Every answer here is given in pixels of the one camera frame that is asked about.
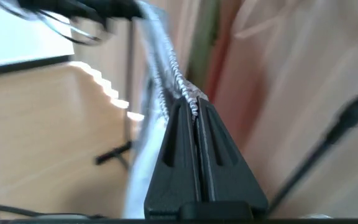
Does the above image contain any black clothes rack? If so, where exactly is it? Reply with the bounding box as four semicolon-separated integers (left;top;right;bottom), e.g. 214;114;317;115
94;18;358;217

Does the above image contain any black cable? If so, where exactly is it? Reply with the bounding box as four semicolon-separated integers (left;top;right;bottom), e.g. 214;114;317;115
0;203;107;219

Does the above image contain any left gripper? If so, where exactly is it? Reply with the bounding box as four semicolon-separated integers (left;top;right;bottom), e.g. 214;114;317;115
17;0;144;19

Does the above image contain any green printed shirt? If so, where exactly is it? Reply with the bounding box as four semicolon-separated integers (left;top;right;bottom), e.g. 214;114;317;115
185;0;221;90

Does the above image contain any pale grey garment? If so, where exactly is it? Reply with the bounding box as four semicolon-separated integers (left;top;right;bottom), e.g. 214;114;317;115
122;0;210;218

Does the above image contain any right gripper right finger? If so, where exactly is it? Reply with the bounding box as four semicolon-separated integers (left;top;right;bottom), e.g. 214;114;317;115
197;96;269;218

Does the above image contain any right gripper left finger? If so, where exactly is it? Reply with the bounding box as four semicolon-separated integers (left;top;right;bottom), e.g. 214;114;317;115
144;96;198;218

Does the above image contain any beige curtain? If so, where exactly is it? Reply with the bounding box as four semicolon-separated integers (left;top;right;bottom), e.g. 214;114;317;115
73;0;358;218

